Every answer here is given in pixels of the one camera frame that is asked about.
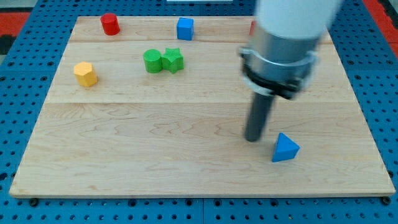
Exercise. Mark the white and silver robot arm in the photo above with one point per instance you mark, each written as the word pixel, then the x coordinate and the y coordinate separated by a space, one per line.
pixel 281 53

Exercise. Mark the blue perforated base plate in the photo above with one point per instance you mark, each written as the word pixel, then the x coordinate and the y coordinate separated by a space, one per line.
pixel 31 63

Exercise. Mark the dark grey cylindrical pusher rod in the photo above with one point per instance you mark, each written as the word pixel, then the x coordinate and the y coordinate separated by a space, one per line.
pixel 257 117

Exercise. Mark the red block behind arm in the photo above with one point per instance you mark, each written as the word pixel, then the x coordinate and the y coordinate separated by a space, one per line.
pixel 253 24

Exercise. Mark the green star block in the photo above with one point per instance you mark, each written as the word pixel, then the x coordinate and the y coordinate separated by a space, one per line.
pixel 172 60

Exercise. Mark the green cylinder block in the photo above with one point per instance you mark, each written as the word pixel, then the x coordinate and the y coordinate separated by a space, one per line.
pixel 152 61

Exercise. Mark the yellow hexagon block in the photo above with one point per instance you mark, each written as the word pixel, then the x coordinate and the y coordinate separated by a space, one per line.
pixel 85 74

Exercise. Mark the blue cube block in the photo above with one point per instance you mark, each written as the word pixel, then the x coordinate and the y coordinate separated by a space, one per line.
pixel 185 28

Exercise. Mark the blue triangle block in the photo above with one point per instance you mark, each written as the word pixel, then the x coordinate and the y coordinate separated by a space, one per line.
pixel 284 148

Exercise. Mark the light wooden board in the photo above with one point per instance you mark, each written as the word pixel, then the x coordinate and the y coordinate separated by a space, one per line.
pixel 136 134

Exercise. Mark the red cylinder block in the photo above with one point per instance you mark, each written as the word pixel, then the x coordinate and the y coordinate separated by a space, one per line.
pixel 110 24

